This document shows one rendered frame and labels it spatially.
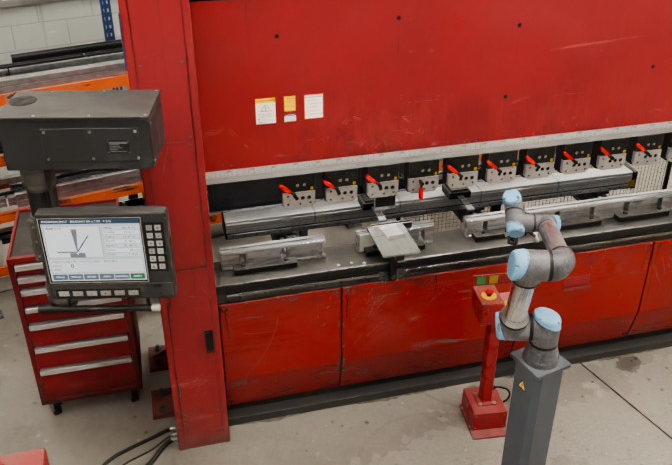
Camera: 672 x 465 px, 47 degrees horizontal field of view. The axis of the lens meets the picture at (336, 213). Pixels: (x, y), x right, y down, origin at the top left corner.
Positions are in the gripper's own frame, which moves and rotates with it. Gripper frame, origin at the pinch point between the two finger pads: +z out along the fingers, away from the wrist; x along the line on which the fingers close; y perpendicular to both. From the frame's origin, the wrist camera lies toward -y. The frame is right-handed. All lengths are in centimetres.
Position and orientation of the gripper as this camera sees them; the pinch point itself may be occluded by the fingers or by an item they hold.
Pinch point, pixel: (521, 240)
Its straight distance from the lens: 361.1
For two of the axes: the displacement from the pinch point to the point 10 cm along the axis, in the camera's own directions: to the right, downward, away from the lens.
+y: 3.7, -8.4, 3.9
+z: 3.3, 5.1, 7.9
